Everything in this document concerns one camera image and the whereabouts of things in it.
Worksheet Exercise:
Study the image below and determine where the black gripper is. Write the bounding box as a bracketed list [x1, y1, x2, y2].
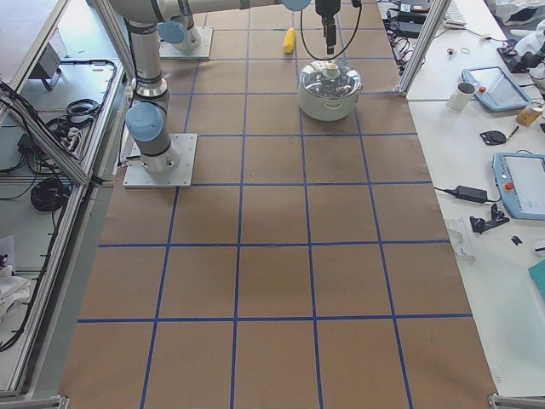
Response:
[315, 0, 340, 54]

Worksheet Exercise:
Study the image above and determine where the yellow corn cob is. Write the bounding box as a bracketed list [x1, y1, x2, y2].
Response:
[283, 27, 296, 55]

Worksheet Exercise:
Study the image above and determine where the glass pot lid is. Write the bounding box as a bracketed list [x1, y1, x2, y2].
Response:
[299, 60, 362, 100]

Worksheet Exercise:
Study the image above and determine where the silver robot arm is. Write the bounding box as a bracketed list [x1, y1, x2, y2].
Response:
[158, 16, 201, 55]
[92, 1, 279, 174]

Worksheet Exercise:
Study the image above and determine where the white cooking pot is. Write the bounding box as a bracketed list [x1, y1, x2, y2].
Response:
[297, 85, 361, 122]

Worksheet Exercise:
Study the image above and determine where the power strip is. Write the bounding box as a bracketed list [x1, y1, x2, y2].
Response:
[382, 19, 413, 76]

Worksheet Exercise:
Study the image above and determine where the white mug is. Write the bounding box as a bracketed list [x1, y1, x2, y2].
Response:
[446, 81, 476, 112]

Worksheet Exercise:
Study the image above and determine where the upper blue teach pendant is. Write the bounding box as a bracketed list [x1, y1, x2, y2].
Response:
[462, 66, 531, 112]

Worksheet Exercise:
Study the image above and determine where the blue teach pendant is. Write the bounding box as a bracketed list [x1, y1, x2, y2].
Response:
[462, 66, 531, 112]
[492, 153, 544, 221]

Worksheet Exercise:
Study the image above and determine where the black round object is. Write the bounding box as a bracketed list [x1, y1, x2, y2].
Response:
[479, 130, 507, 146]

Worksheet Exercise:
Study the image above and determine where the black power adapter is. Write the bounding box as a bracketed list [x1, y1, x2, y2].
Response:
[455, 185, 488, 204]

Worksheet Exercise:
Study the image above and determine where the clear plastic piece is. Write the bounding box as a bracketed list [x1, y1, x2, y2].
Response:
[445, 218, 475, 264]

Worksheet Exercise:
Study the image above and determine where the brown paper mat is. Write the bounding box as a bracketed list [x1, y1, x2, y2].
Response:
[59, 1, 495, 408]

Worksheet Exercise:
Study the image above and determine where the lower blue teach pendant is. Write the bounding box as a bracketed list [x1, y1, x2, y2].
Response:
[492, 153, 544, 221]

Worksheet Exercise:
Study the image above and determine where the grey box on stand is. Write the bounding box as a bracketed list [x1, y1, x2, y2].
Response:
[29, 43, 61, 91]

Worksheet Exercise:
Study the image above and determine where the teal notebook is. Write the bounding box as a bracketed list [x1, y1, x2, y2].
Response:
[528, 261, 545, 299]

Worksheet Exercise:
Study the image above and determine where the white crumpled cloth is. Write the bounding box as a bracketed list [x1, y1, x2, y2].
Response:
[0, 234, 33, 325]

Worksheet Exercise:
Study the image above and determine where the aluminium frame post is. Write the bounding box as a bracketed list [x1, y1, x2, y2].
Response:
[397, 0, 450, 96]

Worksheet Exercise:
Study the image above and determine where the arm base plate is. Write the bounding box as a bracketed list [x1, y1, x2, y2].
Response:
[123, 134, 198, 188]
[159, 26, 214, 60]

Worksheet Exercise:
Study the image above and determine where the black bracket part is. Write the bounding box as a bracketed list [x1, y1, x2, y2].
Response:
[469, 203, 510, 235]

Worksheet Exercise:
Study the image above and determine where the black coiled cable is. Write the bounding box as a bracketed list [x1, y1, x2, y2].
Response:
[29, 176, 72, 213]

